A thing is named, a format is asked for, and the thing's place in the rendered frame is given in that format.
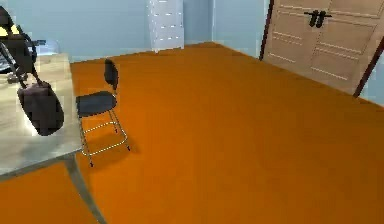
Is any black desk lamp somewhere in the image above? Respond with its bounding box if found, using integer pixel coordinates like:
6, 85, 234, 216
0, 6, 65, 137

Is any black chair with metal legs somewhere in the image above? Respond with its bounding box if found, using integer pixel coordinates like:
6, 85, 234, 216
75, 58, 132, 168

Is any beige panelled room door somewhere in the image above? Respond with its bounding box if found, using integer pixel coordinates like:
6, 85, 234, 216
259, 0, 384, 99

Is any white chest of drawers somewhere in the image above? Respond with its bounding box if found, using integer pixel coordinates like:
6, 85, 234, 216
148, 0, 185, 54

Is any grey metal table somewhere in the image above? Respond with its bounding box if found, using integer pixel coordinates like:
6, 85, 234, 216
0, 53, 108, 224

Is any black door handle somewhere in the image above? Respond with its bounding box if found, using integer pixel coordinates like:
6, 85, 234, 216
303, 9, 320, 28
315, 10, 333, 29

